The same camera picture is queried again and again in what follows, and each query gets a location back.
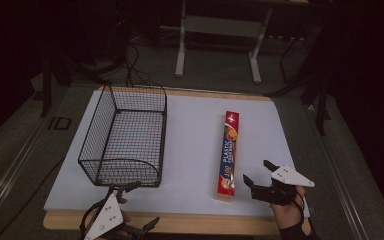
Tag white table mat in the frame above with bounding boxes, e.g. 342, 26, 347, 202
43, 89, 311, 218

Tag black stand legs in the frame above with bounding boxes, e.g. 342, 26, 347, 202
264, 31, 333, 136

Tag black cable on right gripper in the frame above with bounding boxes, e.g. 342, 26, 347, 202
291, 191, 307, 231

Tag black metal stand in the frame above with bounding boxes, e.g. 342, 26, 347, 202
39, 49, 114, 118

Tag person's left hand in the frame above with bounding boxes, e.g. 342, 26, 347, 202
110, 196, 133, 240

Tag black cables on floor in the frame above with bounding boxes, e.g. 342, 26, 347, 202
121, 41, 154, 88

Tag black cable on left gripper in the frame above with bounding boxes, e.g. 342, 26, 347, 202
79, 188, 118, 238

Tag black floor socket plate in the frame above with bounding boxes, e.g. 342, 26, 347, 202
47, 116, 72, 131

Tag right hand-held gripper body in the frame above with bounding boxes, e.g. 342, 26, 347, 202
250, 164, 316, 206

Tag white metal desk frame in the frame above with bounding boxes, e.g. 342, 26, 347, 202
174, 0, 275, 85

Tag red plastic wrap box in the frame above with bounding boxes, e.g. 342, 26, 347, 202
213, 110, 241, 203

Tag person's right hand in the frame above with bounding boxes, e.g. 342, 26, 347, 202
269, 185, 312, 235

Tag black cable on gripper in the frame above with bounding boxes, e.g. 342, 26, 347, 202
79, 188, 118, 238
291, 191, 307, 231

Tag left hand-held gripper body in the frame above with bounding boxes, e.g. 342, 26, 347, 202
83, 184, 145, 240

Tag black wire basket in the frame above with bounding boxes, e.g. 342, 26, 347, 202
77, 84, 168, 188

